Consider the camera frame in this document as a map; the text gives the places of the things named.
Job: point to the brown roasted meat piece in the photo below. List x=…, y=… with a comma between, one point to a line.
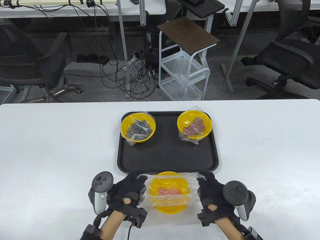
x=195, y=126

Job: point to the red white crab stick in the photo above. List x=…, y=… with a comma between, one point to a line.
x=170, y=192

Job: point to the black side stand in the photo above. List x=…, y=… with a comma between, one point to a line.
x=202, y=8

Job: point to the yellow plastic bowl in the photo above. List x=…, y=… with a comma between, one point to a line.
x=170, y=209
x=183, y=120
x=126, y=122

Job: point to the black power strip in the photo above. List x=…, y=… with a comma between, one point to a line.
x=90, y=58

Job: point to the clear plastic storage box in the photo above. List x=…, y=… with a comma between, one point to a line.
x=5, y=95

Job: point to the crumpled clear plastic wrap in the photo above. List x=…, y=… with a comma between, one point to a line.
x=180, y=66

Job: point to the grey white handheld controller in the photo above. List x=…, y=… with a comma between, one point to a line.
x=236, y=191
x=101, y=181

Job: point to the black mesh office chair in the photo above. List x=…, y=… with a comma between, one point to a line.
x=287, y=57
x=20, y=65

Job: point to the white desk aluminium legs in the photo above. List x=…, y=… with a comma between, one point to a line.
x=262, y=5
x=62, y=12

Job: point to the person's right hand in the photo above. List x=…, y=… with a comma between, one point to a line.
x=212, y=190

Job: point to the person's left forearm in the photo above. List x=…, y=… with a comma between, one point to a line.
x=112, y=225

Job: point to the white power strip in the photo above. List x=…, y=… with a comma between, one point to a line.
x=133, y=60

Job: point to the person's left hand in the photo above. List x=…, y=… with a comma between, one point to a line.
x=127, y=186

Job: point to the black plastic tray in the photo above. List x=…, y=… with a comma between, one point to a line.
x=167, y=155

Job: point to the pile of dark blueberries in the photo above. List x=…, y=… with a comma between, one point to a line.
x=140, y=127

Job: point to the black computer tower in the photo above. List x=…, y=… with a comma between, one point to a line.
x=152, y=57

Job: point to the clear plastic food cover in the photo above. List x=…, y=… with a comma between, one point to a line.
x=172, y=176
x=195, y=108
x=133, y=140

